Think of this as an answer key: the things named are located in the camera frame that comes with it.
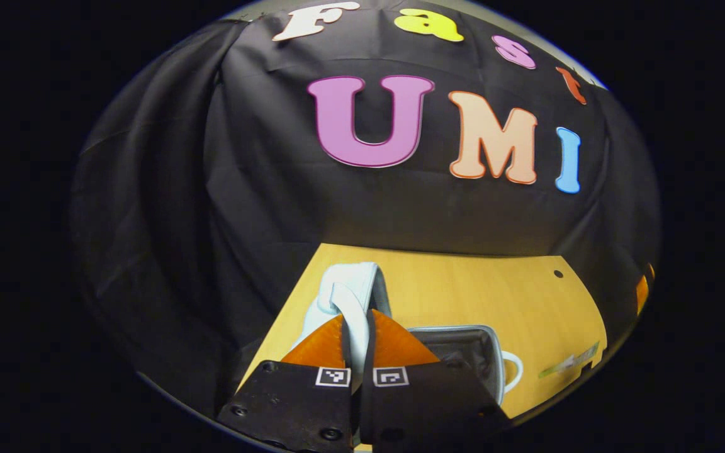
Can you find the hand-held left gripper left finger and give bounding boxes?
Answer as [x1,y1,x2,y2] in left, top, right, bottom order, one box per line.
[216,313,357,453]

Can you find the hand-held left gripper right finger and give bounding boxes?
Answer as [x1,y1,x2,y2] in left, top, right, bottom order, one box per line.
[361,308,509,453]

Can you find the white bottle with green label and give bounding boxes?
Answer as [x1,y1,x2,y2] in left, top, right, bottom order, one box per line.
[537,342,601,380]

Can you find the light blue suitcase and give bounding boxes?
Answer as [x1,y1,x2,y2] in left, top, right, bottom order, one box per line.
[288,261,524,408]

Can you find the black backdrop cloth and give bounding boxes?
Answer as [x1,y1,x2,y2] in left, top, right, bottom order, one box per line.
[70,0,662,416]

